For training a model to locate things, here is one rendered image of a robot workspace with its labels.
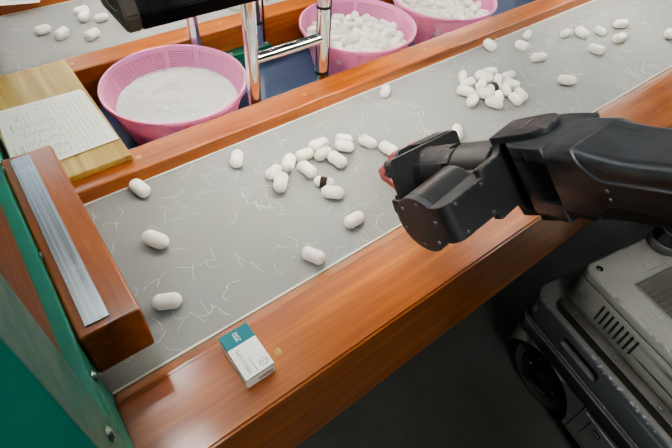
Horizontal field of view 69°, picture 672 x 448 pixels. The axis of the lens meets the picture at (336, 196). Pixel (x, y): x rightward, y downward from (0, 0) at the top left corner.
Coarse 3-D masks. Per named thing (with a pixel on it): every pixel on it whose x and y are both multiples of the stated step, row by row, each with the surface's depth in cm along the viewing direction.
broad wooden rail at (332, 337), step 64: (384, 256) 66; (448, 256) 66; (512, 256) 76; (256, 320) 58; (320, 320) 58; (384, 320) 59; (448, 320) 75; (192, 384) 52; (256, 384) 53; (320, 384) 56
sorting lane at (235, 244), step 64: (640, 0) 136; (448, 64) 106; (512, 64) 108; (576, 64) 109; (640, 64) 111; (320, 128) 88; (384, 128) 89; (448, 128) 90; (128, 192) 75; (192, 192) 75; (256, 192) 76; (320, 192) 77; (384, 192) 78; (128, 256) 66; (192, 256) 67; (256, 256) 68; (192, 320) 60; (128, 384) 54
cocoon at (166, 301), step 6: (162, 294) 60; (168, 294) 60; (174, 294) 60; (156, 300) 60; (162, 300) 60; (168, 300) 60; (174, 300) 60; (180, 300) 61; (156, 306) 60; (162, 306) 60; (168, 306) 60; (174, 306) 60
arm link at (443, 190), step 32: (512, 128) 42; (544, 128) 39; (512, 160) 43; (416, 192) 43; (448, 192) 42; (480, 192) 41; (512, 192) 43; (416, 224) 44; (448, 224) 41; (480, 224) 42
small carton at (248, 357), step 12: (228, 336) 54; (240, 336) 54; (252, 336) 54; (228, 348) 53; (240, 348) 53; (252, 348) 53; (240, 360) 52; (252, 360) 52; (264, 360) 52; (240, 372) 51; (252, 372) 51; (264, 372) 52; (252, 384) 52
